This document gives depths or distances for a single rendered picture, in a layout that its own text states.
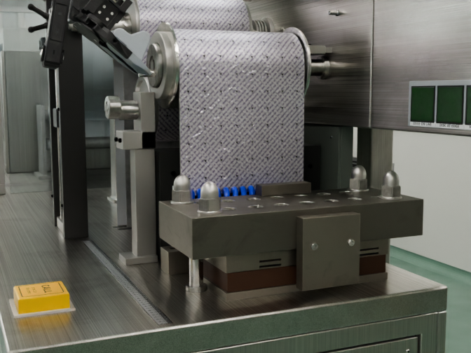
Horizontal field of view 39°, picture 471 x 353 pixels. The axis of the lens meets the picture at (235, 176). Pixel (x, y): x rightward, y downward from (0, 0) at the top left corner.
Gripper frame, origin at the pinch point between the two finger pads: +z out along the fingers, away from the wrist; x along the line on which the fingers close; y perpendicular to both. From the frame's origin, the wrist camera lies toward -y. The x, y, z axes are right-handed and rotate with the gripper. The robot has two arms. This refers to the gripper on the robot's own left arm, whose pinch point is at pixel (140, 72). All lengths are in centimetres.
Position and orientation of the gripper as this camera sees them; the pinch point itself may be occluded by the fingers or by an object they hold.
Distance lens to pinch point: 114.3
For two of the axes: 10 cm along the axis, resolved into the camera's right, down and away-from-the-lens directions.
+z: 7.1, 6.0, 3.8
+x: -3.9, -1.1, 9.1
